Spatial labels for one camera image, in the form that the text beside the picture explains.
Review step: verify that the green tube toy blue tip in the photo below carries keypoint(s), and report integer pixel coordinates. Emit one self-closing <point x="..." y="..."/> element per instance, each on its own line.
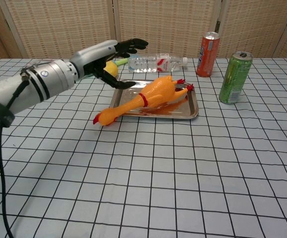
<point x="121" y="62"/>

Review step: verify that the stainless steel tray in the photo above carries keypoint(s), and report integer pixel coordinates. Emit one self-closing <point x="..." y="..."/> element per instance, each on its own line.
<point x="183" y="111"/>

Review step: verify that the beige woven folding screen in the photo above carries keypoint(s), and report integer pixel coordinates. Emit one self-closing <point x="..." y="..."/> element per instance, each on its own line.
<point x="59" y="24"/>

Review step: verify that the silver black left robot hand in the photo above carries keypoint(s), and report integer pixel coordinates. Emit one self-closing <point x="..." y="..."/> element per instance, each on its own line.
<point x="93" y="54"/>

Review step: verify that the grey checkered tablecloth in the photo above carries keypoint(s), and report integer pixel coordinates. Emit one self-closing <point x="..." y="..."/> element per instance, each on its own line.
<point x="158" y="186"/>

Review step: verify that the orange rubber chicken toy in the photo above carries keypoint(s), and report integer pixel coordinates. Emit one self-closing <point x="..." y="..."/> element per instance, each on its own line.
<point x="155" y="93"/>

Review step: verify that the green soda can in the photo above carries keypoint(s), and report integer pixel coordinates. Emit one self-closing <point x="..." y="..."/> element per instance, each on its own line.
<point x="235" y="79"/>

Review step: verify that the orange soda can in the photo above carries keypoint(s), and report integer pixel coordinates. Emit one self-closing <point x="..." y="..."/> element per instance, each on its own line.
<point x="207" y="57"/>

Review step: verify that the yellow plastic pear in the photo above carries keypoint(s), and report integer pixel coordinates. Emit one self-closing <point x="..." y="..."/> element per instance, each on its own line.
<point x="112" y="69"/>

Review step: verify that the clear plastic water bottle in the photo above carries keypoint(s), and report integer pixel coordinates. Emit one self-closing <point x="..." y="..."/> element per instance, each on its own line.
<point x="145" y="63"/>

